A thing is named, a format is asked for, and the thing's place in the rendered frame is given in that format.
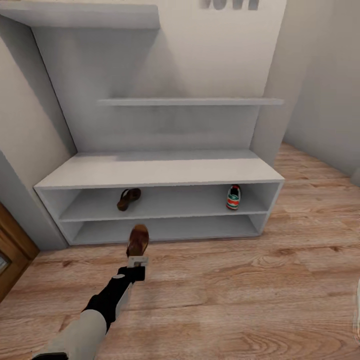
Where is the sandal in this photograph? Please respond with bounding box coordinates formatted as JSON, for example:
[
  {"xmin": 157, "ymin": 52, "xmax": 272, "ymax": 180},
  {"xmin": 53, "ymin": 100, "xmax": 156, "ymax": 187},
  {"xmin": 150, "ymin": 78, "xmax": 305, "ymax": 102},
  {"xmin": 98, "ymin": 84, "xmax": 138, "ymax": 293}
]
[
  {"xmin": 126, "ymin": 224, "xmax": 149, "ymax": 257},
  {"xmin": 117, "ymin": 188, "xmax": 141, "ymax": 212}
]

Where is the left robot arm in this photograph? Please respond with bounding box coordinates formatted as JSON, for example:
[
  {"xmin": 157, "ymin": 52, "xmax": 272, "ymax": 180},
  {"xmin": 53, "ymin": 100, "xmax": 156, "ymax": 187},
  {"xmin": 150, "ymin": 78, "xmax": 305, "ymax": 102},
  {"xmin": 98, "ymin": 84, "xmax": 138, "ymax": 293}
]
[{"xmin": 29, "ymin": 255, "xmax": 150, "ymax": 360}]

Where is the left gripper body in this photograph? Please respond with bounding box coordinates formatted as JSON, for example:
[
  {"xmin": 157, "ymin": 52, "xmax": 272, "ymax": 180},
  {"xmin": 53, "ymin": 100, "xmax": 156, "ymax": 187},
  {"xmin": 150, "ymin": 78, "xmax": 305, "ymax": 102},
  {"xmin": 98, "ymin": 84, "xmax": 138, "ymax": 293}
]
[{"xmin": 118, "ymin": 265, "xmax": 146, "ymax": 282}]

